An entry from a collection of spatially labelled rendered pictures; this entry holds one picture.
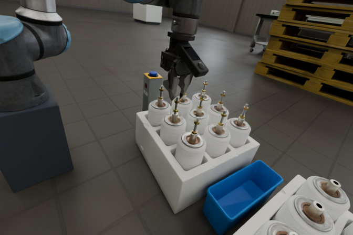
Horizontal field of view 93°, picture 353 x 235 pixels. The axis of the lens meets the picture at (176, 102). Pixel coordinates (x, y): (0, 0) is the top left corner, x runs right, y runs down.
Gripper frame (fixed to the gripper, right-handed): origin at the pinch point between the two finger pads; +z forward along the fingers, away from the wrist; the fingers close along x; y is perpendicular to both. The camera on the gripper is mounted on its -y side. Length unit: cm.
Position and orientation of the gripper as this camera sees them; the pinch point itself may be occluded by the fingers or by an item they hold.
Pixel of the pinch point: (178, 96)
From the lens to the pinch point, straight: 57.4
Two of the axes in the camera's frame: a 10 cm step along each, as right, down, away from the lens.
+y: -6.3, -4.6, 6.3
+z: -1.4, 8.6, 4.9
